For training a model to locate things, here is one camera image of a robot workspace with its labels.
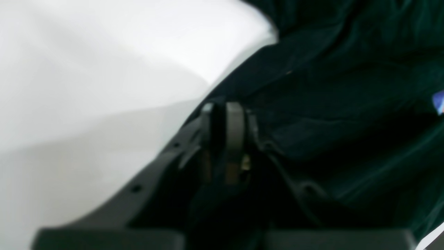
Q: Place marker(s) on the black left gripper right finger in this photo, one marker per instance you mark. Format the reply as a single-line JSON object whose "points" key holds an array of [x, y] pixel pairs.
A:
{"points": [[301, 214]]}

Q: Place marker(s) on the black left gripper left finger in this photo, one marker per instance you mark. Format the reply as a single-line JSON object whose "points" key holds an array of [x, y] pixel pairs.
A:
{"points": [[111, 226]]}

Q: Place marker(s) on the black t-shirt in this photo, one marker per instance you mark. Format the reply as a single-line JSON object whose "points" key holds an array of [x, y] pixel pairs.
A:
{"points": [[346, 97]]}

